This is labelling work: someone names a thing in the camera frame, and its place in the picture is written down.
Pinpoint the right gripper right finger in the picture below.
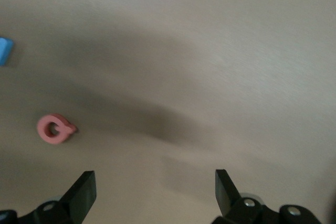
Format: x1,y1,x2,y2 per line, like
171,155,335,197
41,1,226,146
211,169,322,224

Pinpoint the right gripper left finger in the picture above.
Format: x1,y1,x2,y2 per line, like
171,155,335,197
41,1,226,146
0,170,97,224

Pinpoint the blue uppercase letter W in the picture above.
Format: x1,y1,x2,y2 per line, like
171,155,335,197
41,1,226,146
0,37,14,67

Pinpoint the red foam letter Q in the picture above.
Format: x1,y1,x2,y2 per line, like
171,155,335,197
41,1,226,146
36,113,79,145

